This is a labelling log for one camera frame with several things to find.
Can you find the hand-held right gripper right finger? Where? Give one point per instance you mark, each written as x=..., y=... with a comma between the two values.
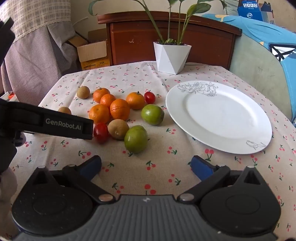
x=202, y=168

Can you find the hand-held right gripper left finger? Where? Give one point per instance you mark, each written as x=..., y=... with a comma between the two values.
x=90, y=168

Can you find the brown kiwi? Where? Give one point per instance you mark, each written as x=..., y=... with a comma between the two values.
x=118, y=129
x=64, y=110
x=83, y=92

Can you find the red cherry tomato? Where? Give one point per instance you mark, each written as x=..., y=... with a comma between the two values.
x=149, y=97
x=101, y=132

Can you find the white floral print plate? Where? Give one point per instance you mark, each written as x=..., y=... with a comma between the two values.
x=219, y=118

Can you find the green tomato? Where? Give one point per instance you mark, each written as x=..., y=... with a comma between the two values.
x=136, y=139
x=152, y=114

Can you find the large orange mandarin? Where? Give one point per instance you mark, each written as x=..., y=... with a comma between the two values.
x=119, y=109

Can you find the orange mandarin with stem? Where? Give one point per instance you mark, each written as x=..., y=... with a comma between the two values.
x=135, y=100

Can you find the small orange mandarin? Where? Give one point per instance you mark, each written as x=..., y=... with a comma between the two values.
x=108, y=100

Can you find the checked fabric cover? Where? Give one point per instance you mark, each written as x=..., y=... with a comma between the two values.
x=39, y=46

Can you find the open cardboard box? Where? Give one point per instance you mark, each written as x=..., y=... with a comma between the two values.
x=92, y=53

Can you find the pale green sofa cushion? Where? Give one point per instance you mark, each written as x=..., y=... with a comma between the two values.
x=254, y=69

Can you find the white faceted plant pot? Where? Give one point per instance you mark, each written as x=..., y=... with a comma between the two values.
x=171, y=58

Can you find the wooden headboard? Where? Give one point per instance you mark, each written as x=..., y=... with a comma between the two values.
x=131, y=44

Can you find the blue printed blanket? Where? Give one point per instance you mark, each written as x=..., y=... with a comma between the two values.
x=256, y=30

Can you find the green leafy plant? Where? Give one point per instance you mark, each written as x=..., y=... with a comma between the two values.
x=170, y=20

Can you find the blue carton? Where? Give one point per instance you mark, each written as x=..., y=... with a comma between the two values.
x=252, y=10

